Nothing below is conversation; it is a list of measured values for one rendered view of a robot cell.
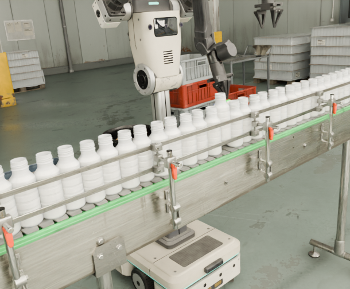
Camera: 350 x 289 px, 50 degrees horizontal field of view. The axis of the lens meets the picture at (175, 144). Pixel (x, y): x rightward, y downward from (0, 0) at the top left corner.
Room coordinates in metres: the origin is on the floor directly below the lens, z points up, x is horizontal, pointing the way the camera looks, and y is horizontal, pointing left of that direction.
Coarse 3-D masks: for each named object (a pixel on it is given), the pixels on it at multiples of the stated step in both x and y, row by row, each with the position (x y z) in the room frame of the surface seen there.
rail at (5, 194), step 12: (348, 96) 1.80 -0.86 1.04; (312, 108) 1.59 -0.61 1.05; (228, 120) 1.24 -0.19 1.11; (288, 120) 1.47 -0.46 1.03; (192, 132) 1.13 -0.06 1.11; (216, 144) 1.20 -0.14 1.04; (120, 156) 0.96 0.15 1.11; (192, 156) 1.13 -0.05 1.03; (84, 168) 0.89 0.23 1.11; (48, 180) 0.83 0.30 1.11; (120, 180) 0.95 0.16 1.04; (12, 192) 0.78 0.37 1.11; (84, 192) 0.89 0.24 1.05; (96, 192) 0.91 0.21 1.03; (60, 204) 0.84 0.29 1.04; (24, 216) 0.78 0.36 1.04
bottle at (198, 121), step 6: (192, 114) 1.20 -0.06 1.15; (198, 114) 1.19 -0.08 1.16; (192, 120) 1.20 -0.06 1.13; (198, 120) 1.18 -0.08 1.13; (198, 126) 1.17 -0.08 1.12; (204, 126) 1.18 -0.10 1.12; (204, 132) 1.18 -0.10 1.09; (198, 138) 1.17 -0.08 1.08; (204, 138) 1.18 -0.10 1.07; (198, 144) 1.17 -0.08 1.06; (204, 144) 1.18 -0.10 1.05; (198, 156) 1.17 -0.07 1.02; (204, 156) 1.18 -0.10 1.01
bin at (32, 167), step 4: (56, 160) 1.46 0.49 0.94; (32, 164) 1.40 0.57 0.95; (36, 164) 1.41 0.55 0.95; (32, 168) 1.40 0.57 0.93; (36, 168) 1.41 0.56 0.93; (4, 172) 1.34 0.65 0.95; (8, 172) 1.34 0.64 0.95; (4, 176) 1.33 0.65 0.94; (8, 176) 1.34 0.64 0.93; (120, 268) 1.04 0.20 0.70
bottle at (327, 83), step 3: (324, 75) 1.74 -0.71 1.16; (327, 75) 1.73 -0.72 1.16; (324, 78) 1.71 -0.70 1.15; (327, 78) 1.71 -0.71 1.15; (324, 81) 1.71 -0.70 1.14; (327, 81) 1.70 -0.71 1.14; (324, 84) 1.70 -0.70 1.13; (327, 84) 1.70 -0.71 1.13; (330, 84) 1.70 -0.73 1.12; (327, 87) 1.69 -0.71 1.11; (327, 93) 1.69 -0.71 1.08; (330, 93) 1.70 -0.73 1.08; (327, 96) 1.69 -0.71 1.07; (327, 99) 1.69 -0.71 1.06; (327, 108) 1.69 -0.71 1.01
